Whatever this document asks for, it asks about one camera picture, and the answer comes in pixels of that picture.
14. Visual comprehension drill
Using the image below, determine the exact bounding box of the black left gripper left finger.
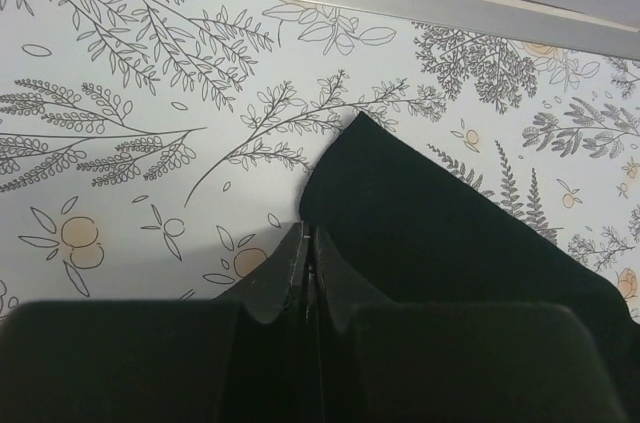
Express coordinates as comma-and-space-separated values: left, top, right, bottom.
1, 223, 306, 422

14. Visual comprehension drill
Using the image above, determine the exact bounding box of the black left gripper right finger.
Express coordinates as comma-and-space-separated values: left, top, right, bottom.
314, 229, 629, 422

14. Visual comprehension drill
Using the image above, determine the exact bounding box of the black t-shirt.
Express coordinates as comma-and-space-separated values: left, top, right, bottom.
299, 115, 639, 421

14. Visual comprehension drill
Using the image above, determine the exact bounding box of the floral patterned table mat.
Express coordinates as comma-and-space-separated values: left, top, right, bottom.
1, 0, 639, 315

